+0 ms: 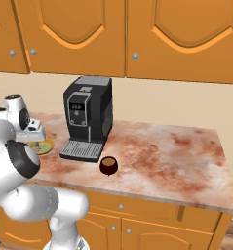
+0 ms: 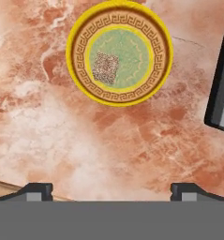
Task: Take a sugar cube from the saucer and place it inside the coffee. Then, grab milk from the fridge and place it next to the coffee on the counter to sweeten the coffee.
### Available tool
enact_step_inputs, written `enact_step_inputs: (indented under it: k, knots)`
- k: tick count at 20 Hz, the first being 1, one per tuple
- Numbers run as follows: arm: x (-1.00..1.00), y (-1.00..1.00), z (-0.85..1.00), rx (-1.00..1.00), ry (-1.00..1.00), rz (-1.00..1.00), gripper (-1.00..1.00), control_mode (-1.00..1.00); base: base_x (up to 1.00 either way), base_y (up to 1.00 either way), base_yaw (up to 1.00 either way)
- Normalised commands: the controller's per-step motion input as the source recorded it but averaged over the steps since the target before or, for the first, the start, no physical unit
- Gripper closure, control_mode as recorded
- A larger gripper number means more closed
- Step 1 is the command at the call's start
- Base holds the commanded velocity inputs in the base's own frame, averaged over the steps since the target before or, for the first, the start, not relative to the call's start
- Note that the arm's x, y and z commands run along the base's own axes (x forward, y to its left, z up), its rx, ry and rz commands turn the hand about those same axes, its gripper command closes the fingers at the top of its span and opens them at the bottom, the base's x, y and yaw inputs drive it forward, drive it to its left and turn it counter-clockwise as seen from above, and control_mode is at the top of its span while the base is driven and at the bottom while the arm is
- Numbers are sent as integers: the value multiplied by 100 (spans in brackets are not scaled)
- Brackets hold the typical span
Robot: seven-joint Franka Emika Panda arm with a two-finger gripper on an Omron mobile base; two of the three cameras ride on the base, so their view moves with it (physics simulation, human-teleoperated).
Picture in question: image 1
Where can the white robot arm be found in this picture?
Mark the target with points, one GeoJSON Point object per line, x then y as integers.
{"type": "Point", "coordinates": [27, 201]}

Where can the black coffee machine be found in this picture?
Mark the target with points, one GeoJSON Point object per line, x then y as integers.
{"type": "Point", "coordinates": [88, 117]}

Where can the orange drawer front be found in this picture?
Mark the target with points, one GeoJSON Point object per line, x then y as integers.
{"type": "Point", "coordinates": [137, 206]}

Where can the silver drawer knob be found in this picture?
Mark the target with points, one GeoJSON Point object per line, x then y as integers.
{"type": "Point", "coordinates": [121, 206]}

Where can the orange wall cupboard door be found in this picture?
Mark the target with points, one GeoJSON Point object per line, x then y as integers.
{"type": "Point", "coordinates": [4, 32]}
{"type": "Point", "coordinates": [186, 35]}
{"type": "Point", "coordinates": [75, 32]}

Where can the orange base cupboard door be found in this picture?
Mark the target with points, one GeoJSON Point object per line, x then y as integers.
{"type": "Point", "coordinates": [166, 236]}
{"type": "Point", "coordinates": [98, 232]}
{"type": "Point", "coordinates": [20, 232]}

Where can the yellow-green saucer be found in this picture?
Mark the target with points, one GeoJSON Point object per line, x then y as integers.
{"type": "Point", "coordinates": [46, 146]}

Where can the dark brown coffee cup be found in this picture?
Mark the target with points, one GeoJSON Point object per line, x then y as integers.
{"type": "Point", "coordinates": [108, 165]}

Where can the silver cupboard knob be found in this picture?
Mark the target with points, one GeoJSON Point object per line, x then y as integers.
{"type": "Point", "coordinates": [128, 230]}
{"type": "Point", "coordinates": [135, 56]}
{"type": "Point", "coordinates": [12, 52]}
{"type": "Point", "coordinates": [33, 51]}
{"type": "Point", "coordinates": [113, 228]}

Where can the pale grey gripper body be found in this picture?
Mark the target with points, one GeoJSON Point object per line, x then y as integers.
{"type": "Point", "coordinates": [30, 135]}

